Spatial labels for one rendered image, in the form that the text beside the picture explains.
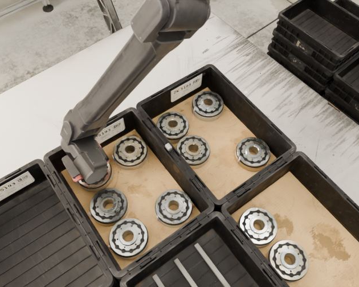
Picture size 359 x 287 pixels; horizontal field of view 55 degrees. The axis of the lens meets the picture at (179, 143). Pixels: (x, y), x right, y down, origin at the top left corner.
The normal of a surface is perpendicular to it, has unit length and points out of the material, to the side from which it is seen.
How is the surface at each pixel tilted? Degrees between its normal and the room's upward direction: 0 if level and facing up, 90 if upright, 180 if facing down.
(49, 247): 0
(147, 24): 63
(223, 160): 0
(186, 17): 78
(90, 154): 28
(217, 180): 0
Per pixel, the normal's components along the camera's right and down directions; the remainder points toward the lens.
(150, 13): -0.67, 0.26
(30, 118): 0.02, -0.50
